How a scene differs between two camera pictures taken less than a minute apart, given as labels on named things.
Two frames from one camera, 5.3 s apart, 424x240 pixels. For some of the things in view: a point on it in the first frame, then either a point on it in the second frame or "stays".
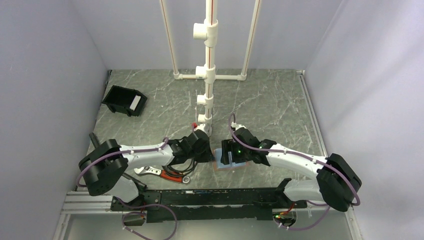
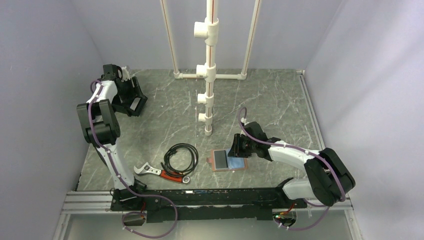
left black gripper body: x=202 y=155 to x=127 y=85
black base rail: x=170 y=205 stays
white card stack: x=135 y=102 stays
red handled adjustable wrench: x=150 y=170 stays
